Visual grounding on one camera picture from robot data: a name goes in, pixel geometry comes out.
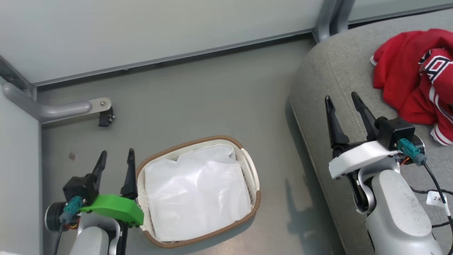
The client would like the grey metal partition bottom rail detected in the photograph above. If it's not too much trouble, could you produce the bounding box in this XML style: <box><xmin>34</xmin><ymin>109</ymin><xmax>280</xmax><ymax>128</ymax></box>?
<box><xmin>34</xmin><ymin>30</ymin><xmax>317</xmax><ymax>87</ymax></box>

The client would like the white plastic bag liner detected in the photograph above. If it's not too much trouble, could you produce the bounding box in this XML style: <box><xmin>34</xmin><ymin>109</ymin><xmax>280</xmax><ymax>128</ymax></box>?
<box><xmin>144</xmin><ymin>143</ymin><xmax>252</xmax><ymax>242</ymax></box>

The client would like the small black caster wheel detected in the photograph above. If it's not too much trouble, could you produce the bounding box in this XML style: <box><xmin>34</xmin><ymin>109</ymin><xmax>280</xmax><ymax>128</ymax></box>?
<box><xmin>98</xmin><ymin>106</ymin><xmax>115</xmax><ymax>128</ymax></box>

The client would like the teal right camera cable connector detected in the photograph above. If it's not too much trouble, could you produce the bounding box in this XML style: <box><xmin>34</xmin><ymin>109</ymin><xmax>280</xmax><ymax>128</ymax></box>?
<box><xmin>397</xmin><ymin>138</ymin><xmax>428</xmax><ymax>166</ymax></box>

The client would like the teal camera cable connector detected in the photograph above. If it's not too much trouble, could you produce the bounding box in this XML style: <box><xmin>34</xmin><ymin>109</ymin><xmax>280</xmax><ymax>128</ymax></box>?
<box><xmin>397</xmin><ymin>138</ymin><xmax>428</xmax><ymax>166</ymax></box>
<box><xmin>59</xmin><ymin>196</ymin><xmax>85</xmax><ymax>224</ymax></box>

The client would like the white laundry basket brown rim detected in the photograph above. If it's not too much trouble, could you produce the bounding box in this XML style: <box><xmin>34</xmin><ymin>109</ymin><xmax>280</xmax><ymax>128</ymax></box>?
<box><xmin>136</xmin><ymin>135</ymin><xmax>262</xmax><ymax>249</ymax></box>

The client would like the grey fabric sofa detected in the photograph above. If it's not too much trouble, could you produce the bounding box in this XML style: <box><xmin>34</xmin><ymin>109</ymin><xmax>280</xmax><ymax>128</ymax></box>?
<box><xmin>288</xmin><ymin>9</ymin><xmax>453</xmax><ymax>255</ymax></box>

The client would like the white paper cable label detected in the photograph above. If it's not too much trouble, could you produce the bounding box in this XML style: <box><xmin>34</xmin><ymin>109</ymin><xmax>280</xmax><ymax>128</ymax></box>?
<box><xmin>426</xmin><ymin>191</ymin><xmax>447</xmax><ymax>206</ymax></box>

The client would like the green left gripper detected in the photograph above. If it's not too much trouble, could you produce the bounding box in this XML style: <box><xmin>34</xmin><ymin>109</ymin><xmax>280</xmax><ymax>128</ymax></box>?
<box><xmin>79</xmin><ymin>148</ymin><xmax>144</xmax><ymax>227</ymax></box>

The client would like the grey metal door handle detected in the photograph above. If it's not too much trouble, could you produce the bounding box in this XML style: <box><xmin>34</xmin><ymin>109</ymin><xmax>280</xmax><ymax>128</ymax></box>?
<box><xmin>2</xmin><ymin>82</ymin><xmax>113</xmax><ymax>123</ymax></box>

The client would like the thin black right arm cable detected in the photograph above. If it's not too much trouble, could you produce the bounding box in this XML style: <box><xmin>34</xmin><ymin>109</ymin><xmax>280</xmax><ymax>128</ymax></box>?
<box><xmin>411</xmin><ymin>162</ymin><xmax>453</xmax><ymax>229</ymax></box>

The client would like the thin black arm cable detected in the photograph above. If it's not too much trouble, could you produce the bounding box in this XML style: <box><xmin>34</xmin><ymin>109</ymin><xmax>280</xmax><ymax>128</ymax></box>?
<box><xmin>52</xmin><ymin>220</ymin><xmax>66</xmax><ymax>255</ymax></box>
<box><xmin>411</xmin><ymin>162</ymin><xmax>453</xmax><ymax>229</ymax></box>

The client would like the red and white jersey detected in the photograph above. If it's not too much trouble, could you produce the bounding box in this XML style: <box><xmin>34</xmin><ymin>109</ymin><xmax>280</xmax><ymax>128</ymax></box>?
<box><xmin>370</xmin><ymin>28</ymin><xmax>453</xmax><ymax>146</ymax></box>

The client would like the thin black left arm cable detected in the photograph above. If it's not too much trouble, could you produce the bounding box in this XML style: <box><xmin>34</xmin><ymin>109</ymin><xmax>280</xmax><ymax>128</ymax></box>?
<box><xmin>52</xmin><ymin>220</ymin><xmax>66</xmax><ymax>255</ymax></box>

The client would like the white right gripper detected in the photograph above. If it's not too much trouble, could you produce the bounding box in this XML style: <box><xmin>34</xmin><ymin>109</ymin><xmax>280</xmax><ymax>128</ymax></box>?
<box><xmin>325</xmin><ymin>91</ymin><xmax>402</xmax><ymax>180</ymax></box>

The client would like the teal left camera cable connector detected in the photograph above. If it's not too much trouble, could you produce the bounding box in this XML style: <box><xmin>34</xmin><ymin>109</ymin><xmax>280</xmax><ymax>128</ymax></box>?
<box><xmin>59</xmin><ymin>196</ymin><xmax>85</xmax><ymax>224</ymax></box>

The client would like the grey metal partition corner post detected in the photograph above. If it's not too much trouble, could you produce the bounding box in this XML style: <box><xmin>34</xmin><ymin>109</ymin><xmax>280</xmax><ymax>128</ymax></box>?
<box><xmin>0</xmin><ymin>56</ymin><xmax>38</xmax><ymax>101</ymax></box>

